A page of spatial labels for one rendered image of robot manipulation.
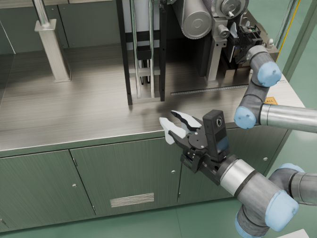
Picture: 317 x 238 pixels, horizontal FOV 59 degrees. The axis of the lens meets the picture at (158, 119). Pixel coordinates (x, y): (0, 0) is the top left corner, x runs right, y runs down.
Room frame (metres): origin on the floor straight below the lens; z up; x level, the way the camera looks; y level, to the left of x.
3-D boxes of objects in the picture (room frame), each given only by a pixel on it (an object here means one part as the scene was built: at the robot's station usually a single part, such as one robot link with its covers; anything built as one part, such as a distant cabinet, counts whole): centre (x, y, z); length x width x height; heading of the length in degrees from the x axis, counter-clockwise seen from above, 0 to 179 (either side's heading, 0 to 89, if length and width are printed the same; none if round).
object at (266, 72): (0.78, -0.38, 1.14); 0.11 x 0.08 x 0.09; 9
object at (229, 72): (1.18, -0.31, 0.92); 0.28 x 0.04 x 0.04; 9
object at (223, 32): (0.96, -0.25, 1.18); 0.04 x 0.02 x 0.04; 99
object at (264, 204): (0.26, -0.23, 1.21); 0.11 x 0.08 x 0.09; 43
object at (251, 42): (0.94, -0.35, 1.15); 0.12 x 0.08 x 0.09; 9
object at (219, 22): (1.00, -0.25, 1.05); 0.06 x 0.05 x 0.31; 9
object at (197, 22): (1.15, -0.14, 1.18); 0.26 x 0.12 x 0.12; 9
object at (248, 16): (1.23, -0.43, 1.00); 0.40 x 0.16 x 0.06; 9
